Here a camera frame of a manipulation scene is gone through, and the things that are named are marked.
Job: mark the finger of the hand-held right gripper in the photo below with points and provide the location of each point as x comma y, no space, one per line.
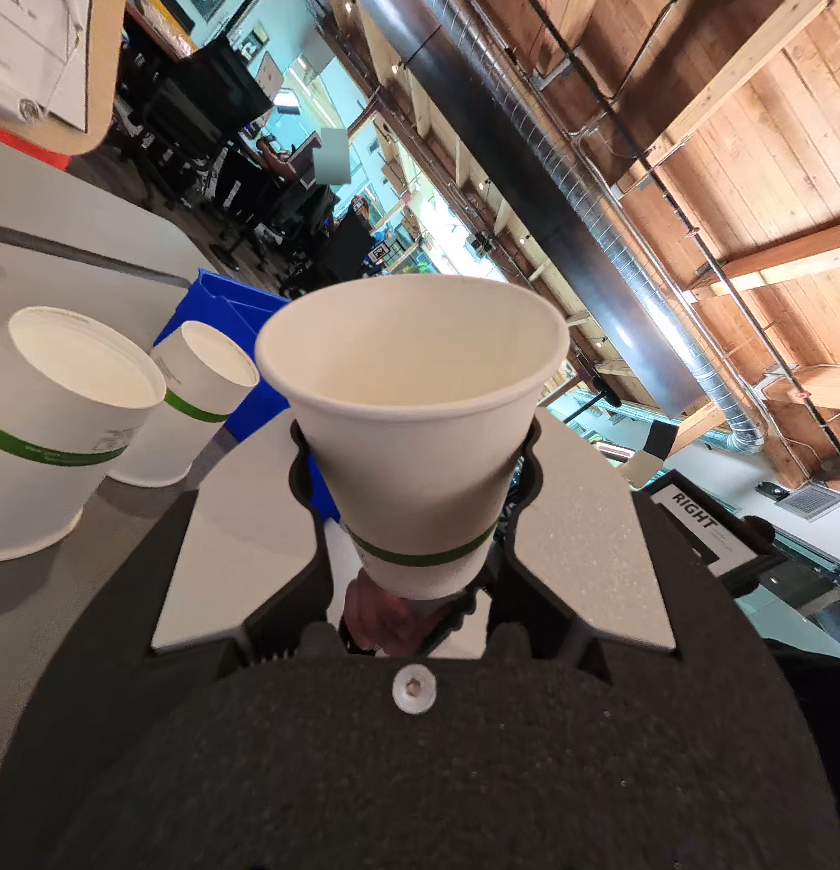
643,470

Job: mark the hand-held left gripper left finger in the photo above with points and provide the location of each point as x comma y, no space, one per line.
236,544

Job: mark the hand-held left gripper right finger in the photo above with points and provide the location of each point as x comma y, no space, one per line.
590,550

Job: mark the white paper cup green band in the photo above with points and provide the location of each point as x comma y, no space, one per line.
168,435
406,462
46,476

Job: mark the blue plastic bin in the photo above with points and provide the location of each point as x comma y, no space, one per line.
209,299

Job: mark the person's right hand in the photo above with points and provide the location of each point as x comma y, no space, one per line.
386,622

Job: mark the black studio light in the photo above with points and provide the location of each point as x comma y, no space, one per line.
607,393

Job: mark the printed tag sign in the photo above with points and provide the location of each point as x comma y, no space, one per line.
377,253

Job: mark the orange traffic cone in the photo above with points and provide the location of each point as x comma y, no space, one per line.
26,146

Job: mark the black office chair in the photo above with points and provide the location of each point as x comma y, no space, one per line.
209,88

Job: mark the wooden display board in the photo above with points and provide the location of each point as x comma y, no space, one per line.
104,68

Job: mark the printed instruction sheet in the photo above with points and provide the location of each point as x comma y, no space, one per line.
26,41

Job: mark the white wall vent grille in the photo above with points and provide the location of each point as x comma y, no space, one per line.
813,501

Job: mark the silver air duct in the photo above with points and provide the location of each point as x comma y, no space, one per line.
597,272

